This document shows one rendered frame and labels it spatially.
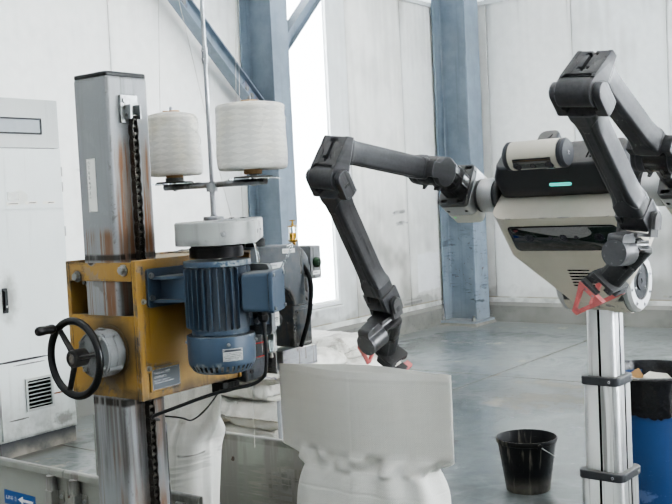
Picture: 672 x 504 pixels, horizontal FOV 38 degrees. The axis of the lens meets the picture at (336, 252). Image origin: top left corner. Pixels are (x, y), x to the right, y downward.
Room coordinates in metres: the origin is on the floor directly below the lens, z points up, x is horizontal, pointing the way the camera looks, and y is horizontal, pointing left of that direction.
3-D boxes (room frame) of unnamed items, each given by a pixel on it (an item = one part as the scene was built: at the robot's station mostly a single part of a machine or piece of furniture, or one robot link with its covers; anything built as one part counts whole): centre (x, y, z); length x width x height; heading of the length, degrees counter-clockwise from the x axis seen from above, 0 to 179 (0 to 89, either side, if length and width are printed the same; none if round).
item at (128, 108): (2.21, 0.44, 1.68); 0.05 x 0.03 x 0.06; 143
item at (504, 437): (4.70, -0.88, 0.13); 0.30 x 0.30 x 0.26
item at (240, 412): (5.42, 0.31, 0.32); 0.66 x 0.43 x 0.15; 145
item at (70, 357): (2.11, 0.58, 1.13); 0.18 x 0.11 x 0.18; 53
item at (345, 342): (6.06, 0.13, 0.56); 0.67 x 0.43 x 0.15; 53
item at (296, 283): (2.62, 0.26, 1.21); 0.30 x 0.25 x 0.30; 53
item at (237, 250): (2.16, 0.26, 1.35); 0.12 x 0.12 x 0.04
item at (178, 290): (2.18, 0.35, 1.27); 0.12 x 0.09 x 0.09; 143
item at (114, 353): (2.17, 0.54, 1.14); 0.11 x 0.06 x 0.11; 53
